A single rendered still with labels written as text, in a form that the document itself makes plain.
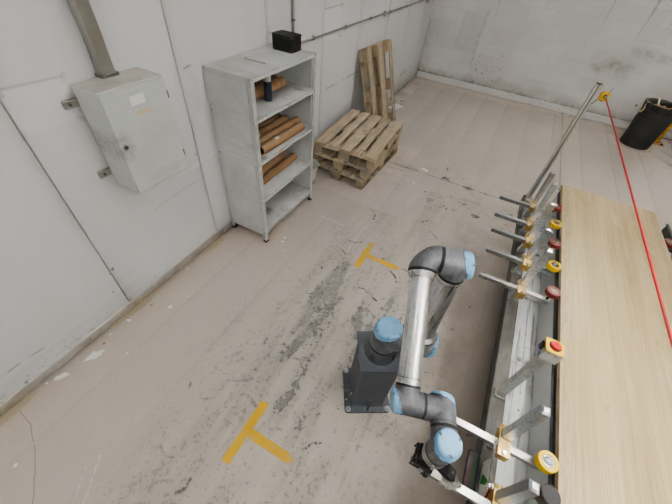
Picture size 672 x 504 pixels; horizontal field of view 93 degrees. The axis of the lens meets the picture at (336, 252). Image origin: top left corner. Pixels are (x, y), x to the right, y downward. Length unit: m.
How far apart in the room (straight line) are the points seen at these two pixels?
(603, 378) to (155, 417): 2.58
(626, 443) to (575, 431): 0.21
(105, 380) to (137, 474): 0.69
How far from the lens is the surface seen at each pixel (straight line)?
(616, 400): 2.11
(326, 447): 2.41
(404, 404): 1.28
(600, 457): 1.91
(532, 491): 1.44
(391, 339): 1.75
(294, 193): 3.79
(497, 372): 2.08
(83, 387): 2.93
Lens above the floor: 2.34
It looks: 46 degrees down
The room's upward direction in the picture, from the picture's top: 7 degrees clockwise
